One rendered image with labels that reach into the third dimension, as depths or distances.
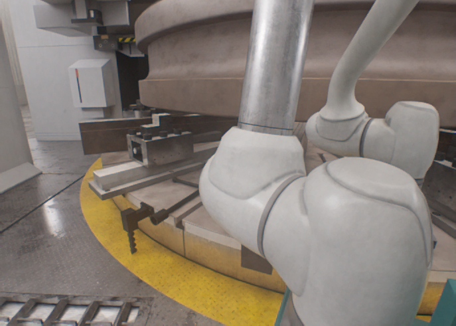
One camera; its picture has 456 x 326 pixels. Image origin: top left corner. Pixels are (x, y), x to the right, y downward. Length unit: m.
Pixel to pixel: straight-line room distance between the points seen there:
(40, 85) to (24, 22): 1.14
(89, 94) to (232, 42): 3.42
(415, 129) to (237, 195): 0.37
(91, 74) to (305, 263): 4.62
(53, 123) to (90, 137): 2.78
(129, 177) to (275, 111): 1.64
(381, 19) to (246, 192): 0.38
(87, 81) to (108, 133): 1.94
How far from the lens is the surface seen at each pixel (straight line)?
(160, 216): 1.46
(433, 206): 1.91
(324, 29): 1.69
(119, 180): 1.91
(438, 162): 1.75
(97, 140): 3.04
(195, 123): 3.10
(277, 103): 0.38
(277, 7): 0.41
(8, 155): 3.68
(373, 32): 0.53
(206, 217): 1.46
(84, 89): 4.83
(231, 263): 1.46
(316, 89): 1.52
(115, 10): 4.01
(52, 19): 4.43
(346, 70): 0.57
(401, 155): 0.58
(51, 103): 5.70
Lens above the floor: 1.09
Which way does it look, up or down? 17 degrees down
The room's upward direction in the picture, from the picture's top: straight up
